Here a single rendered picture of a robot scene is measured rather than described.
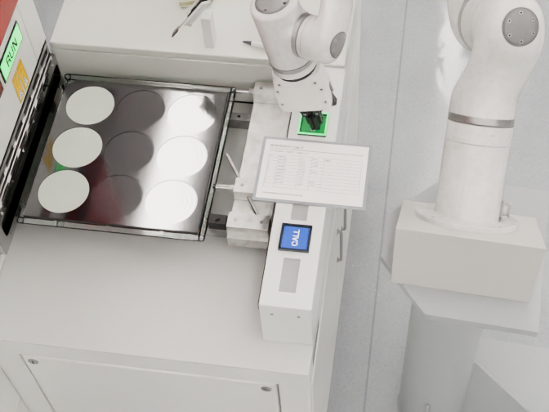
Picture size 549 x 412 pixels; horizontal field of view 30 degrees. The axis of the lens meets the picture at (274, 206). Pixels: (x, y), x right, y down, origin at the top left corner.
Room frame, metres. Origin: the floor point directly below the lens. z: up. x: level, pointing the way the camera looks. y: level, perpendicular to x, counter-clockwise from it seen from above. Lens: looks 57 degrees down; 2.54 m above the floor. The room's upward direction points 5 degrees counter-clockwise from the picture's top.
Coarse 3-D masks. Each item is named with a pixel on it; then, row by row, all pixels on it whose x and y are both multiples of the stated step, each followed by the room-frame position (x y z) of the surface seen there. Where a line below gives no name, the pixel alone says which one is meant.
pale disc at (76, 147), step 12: (72, 132) 1.30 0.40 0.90; (84, 132) 1.30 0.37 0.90; (96, 132) 1.29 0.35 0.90; (60, 144) 1.27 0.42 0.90; (72, 144) 1.27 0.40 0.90; (84, 144) 1.27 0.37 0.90; (96, 144) 1.27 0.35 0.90; (60, 156) 1.24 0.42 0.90; (72, 156) 1.24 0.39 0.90; (84, 156) 1.24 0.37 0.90; (96, 156) 1.23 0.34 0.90
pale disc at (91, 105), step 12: (72, 96) 1.39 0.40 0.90; (84, 96) 1.39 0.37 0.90; (96, 96) 1.39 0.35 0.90; (108, 96) 1.39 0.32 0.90; (72, 108) 1.36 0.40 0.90; (84, 108) 1.36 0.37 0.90; (96, 108) 1.36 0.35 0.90; (108, 108) 1.36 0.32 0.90; (84, 120) 1.33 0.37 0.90; (96, 120) 1.33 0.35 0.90
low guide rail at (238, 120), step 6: (234, 114) 1.35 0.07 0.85; (240, 114) 1.35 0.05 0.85; (246, 114) 1.34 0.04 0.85; (222, 120) 1.34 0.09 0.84; (234, 120) 1.33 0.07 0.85; (240, 120) 1.33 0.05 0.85; (246, 120) 1.33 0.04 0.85; (234, 126) 1.33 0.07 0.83; (240, 126) 1.33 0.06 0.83; (246, 126) 1.33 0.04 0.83
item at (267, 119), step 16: (256, 112) 1.32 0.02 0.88; (272, 112) 1.32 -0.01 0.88; (288, 112) 1.32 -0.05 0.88; (256, 128) 1.28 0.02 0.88; (272, 128) 1.28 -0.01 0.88; (256, 144) 1.24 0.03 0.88; (256, 160) 1.20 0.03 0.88; (240, 176) 1.17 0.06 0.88; (256, 176) 1.17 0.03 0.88; (240, 208) 1.09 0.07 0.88; (272, 208) 1.08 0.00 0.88; (240, 240) 1.02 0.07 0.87; (256, 240) 1.02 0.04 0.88
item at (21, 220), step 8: (32, 224) 1.09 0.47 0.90; (40, 224) 1.09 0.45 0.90; (48, 224) 1.08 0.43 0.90; (56, 224) 1.08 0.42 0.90; (64, 224) 1.08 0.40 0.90; (72, 224) 1.08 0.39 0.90; (80, 224) 1.07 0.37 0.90; (88, 224) 1.07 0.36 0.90; (96, 224) 1.07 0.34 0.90; (112, 232) 1.05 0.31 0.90; (120, 232) 1.05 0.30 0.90; (128, 232) 1.05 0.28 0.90; (136, 232) 1.05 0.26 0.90; (144, 232) 1.04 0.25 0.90; (152, 232) 1.04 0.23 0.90; (168, 232) 1.04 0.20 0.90; (176, 232) 1.04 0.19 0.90; (192, 240) 1.02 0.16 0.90; (200, 240) 1.02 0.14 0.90
